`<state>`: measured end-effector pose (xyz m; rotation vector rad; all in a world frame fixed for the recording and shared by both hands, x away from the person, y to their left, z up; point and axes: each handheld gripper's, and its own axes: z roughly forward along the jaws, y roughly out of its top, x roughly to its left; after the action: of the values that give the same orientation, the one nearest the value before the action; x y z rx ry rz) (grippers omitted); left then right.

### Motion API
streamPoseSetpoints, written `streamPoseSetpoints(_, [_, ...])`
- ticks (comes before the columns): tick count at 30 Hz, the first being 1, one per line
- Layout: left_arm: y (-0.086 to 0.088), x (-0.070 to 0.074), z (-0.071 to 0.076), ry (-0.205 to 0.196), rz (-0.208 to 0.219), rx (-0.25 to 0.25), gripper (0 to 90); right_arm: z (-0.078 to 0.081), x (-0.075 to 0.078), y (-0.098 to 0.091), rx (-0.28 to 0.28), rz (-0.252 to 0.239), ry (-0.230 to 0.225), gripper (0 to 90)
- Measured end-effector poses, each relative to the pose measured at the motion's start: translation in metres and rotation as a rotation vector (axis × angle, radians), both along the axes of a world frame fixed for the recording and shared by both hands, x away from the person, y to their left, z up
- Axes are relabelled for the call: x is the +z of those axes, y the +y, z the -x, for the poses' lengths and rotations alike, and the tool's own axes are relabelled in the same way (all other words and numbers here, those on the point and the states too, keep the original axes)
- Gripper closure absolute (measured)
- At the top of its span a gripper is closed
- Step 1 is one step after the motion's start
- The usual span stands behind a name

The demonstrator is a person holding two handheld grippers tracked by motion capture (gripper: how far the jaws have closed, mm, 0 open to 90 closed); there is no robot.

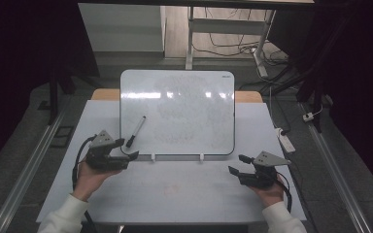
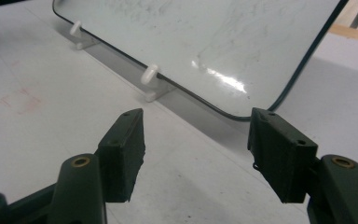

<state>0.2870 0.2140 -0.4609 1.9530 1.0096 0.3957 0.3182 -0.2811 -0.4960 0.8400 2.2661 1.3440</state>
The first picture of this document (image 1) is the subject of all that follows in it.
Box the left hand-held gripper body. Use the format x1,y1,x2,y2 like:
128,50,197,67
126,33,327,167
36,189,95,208
85,129,131,172

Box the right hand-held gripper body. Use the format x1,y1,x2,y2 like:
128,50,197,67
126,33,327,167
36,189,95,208
238,150,292,189

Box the black capped whiteboard marker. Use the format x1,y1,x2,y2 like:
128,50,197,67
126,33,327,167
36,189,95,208
125,116,147,149

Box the white whiteboard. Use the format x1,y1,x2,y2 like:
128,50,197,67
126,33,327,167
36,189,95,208
119,69,236,157

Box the person's right hand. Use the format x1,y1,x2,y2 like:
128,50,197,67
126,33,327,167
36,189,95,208
249,176,286,209

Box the person's left hand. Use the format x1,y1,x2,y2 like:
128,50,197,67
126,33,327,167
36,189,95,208
72,159,124,202

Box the white power strip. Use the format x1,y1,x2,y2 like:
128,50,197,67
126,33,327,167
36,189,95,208
275,127,296,153

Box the black floor plate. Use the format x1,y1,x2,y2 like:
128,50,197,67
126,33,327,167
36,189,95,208
50,125,76,150

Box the wooden table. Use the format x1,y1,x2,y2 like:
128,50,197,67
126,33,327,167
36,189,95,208
90,88,264,104

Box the black metal stand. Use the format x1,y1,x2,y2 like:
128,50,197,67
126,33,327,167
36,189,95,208
259,57,325,134
47,57,79,126

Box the white cabinet panel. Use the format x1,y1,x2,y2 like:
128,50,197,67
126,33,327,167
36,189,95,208
78,3,166,52

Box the dark curtain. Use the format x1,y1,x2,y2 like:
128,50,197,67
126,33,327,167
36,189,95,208
0,0,100,178
267,0,373,202

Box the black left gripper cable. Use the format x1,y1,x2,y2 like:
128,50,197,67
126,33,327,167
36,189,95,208
71,135,99,233

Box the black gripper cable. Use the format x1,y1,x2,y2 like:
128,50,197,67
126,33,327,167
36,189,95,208
276,173,293,214
71,135,99,233

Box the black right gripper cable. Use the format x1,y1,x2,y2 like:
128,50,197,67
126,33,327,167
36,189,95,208
276,173,293,214

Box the aluminium floor rail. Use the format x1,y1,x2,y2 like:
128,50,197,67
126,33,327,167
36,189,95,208
0,106,66,233
299,102,373,233

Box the black floor cables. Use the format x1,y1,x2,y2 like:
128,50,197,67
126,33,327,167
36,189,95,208
192,7,289,63

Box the white desk frame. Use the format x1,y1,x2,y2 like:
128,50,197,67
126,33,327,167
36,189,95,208
185,6,277,79

